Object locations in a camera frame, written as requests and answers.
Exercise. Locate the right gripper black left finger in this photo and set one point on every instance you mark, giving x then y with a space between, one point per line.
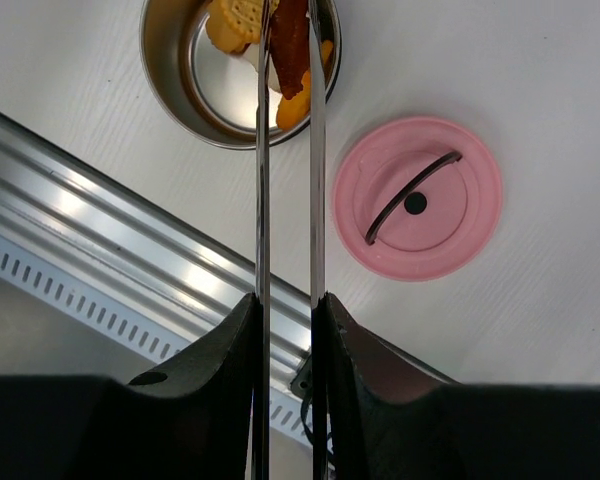
187 418

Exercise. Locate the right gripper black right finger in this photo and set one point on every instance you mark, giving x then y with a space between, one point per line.
391 419

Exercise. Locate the pink round lid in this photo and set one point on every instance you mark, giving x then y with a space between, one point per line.
417 198

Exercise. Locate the red-brown shrimp food piece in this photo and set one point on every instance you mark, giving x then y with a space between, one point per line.
290 23

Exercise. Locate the metal tongs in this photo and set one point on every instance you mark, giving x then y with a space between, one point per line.
261 395

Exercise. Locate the round steel lunch box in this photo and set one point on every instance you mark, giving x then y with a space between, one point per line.
211 94

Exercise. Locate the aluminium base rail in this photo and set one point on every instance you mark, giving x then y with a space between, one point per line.
41 183

